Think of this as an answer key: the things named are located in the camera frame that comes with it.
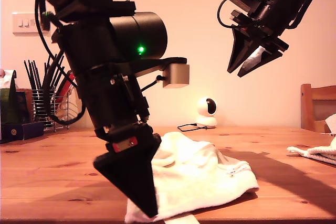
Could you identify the white round security camera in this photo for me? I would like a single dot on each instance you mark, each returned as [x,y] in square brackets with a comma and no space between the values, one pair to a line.
[203,108]

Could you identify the dark box with round logo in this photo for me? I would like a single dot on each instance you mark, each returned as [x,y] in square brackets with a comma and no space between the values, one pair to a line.
[23,131]

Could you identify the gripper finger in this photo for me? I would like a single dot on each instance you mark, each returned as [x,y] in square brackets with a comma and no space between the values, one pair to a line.
[113,174]
[265,56]
[136,171]
[239,51]

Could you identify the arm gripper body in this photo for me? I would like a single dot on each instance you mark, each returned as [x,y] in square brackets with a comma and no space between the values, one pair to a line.
[115,103]
[278,11]

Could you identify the white pink-striped tea towel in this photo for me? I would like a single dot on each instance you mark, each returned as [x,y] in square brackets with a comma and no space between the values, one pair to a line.
[197,169]

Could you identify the white light switch plate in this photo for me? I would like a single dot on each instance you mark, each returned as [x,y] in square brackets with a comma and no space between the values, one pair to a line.
[23,23]

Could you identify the cream terry tea towel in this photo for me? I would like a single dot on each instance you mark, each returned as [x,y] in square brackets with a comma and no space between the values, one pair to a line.
[320,153]

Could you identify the green white paper bag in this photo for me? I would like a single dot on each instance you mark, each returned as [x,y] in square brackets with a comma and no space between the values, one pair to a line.
[10,108]

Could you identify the wooden chair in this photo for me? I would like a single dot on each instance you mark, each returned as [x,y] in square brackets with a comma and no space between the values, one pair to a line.
[305,108]

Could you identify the black drinking straw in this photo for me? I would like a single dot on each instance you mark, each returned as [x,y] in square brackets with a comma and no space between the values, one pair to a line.
[37,75]
[45,73]
[33,74]
[29,75]

